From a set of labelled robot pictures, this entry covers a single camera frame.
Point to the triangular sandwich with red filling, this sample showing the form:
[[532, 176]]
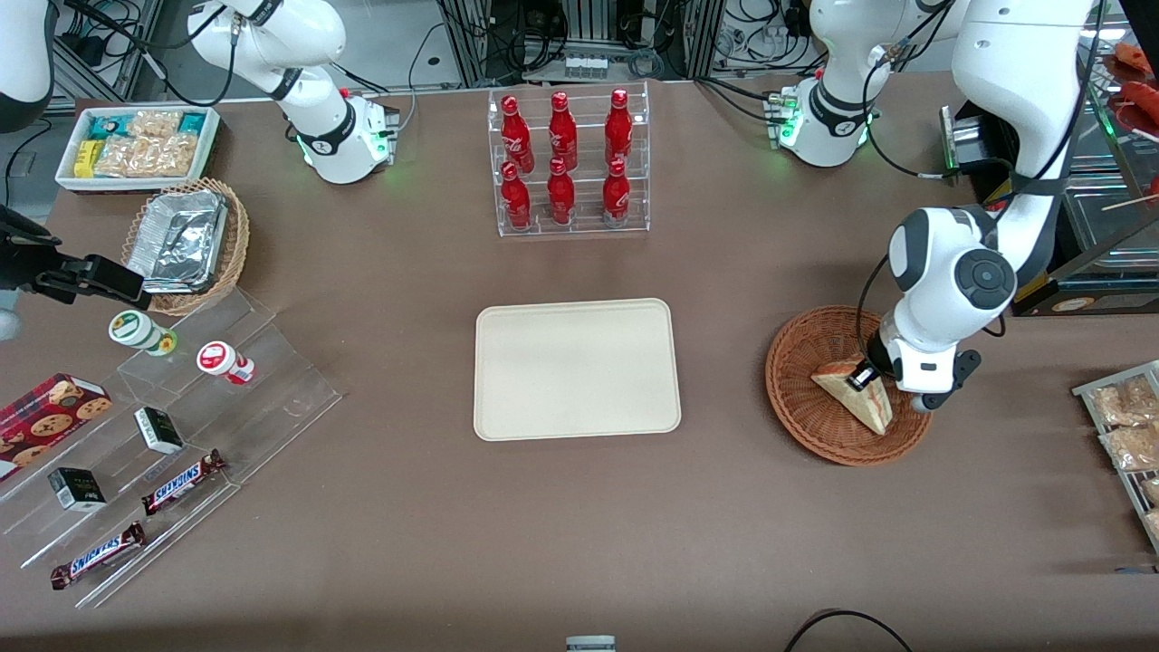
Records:
[[865, 407]]

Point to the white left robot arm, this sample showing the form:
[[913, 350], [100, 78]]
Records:
[[951, 272]]

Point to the grey box with green light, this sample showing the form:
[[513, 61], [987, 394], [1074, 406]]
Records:
[[969, 145]]

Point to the light wicker basket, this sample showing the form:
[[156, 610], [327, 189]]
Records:
[[237, 244]]

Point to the brown round wicker basket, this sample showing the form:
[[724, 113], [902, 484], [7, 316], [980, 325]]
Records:
[[815, 426]]

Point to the large clear cracker bag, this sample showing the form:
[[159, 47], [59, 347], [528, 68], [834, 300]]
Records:
[[149, 156]]

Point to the red lid yogurt cup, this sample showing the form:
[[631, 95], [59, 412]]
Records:
[[220, 359]]

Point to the red sausage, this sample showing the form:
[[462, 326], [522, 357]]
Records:
[[1143, 95], [1134, 56]]

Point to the red chocolate chip cookie box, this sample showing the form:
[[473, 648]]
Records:
[[45, 421]]

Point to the yellow snack packet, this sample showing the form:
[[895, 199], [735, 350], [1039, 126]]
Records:
[[87, 158]]

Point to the thin wooden skewer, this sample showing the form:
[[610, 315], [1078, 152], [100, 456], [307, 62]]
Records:
[[1132, 203]]

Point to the teal snack packet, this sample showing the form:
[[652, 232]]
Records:
[[191, 124], [109, 127]]

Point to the white rectangular snack bin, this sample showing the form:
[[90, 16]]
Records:
[[68, 181]]

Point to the red cola bottle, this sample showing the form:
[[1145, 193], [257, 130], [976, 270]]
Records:
[[516, 201], [616, 197], [618, 131], [560, 197], [516, 136], [562, 134]]

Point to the clear bag of fried snacks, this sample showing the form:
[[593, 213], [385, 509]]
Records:
[[1123, 403], [1153, 525], [1132, 448], [1152, 491]]

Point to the green lid yogurt cup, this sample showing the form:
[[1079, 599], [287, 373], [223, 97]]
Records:
[[136, 330]]

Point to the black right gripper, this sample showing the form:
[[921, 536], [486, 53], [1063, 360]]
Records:
[[27, 265]]

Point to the stacked aluminium foil containers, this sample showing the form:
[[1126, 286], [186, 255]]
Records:
[[177, 240]]

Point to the black hot food display case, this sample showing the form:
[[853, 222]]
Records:
[[1105, 272]]

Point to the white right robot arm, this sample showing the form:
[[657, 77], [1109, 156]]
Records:
[[321, 136]]

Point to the small clear cracker bag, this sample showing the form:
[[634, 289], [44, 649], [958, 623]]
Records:
[[154, 124]]

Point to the clear acrylic bottle rack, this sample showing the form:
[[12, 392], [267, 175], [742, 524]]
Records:
[[589, 222]]

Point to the small black carton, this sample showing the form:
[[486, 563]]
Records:
[[76, 490], [159, 431]]

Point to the small grey metal block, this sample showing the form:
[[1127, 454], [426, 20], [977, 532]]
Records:
[[590, 644]]

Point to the cream rectangular plastic tray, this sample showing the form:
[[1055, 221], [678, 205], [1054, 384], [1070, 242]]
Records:
[[577, 369]]

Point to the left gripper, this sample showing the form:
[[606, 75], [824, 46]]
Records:
[[879, 353]]

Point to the clear acrylic stepped shelf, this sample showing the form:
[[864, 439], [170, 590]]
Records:
[[272, 398]]

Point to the snickers chocolate bar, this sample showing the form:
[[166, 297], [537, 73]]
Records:
[[98, 555], [181, 482]]

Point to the stainless steel food pan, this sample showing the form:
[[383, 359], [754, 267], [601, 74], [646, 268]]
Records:
[[1100, 213]]

